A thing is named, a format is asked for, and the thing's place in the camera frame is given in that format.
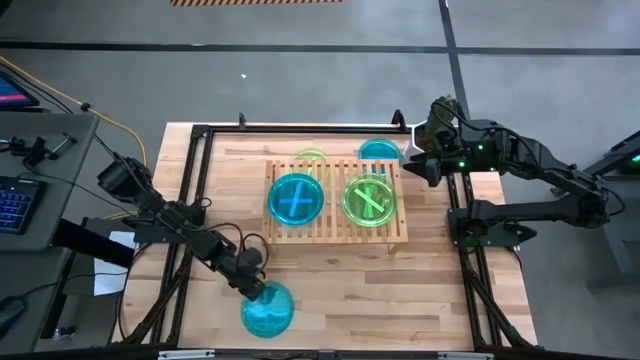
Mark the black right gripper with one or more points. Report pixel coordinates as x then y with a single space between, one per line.
450 159

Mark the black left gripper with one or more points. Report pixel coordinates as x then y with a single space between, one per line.
240 267

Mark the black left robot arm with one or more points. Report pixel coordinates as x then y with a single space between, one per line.
170 220

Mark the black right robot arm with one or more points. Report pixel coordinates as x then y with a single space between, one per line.
545 165

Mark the wooden slatted shelf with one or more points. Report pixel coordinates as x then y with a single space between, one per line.
332 230

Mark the white hexagonal plant pot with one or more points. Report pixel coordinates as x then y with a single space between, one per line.
415 142

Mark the green cactus plant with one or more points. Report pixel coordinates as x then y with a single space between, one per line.
434 135

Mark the white paper sheet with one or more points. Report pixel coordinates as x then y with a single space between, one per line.
107 277

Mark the black flat bar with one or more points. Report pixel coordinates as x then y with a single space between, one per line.
90 245

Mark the grey side desk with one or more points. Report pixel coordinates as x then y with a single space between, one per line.
65 150

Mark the black computer mouse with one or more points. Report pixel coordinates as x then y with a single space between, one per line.
9 312

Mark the black backlit keyboard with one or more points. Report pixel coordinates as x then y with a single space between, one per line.
17 205

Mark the black clamp tool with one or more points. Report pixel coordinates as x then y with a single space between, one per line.
37 149

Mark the computer monitor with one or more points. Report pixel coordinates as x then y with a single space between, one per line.
12 92

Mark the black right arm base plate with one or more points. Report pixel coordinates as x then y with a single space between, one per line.
500 235

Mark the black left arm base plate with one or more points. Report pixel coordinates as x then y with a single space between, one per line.
150 236

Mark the black aluminium table frame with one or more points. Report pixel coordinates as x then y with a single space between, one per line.
470 280

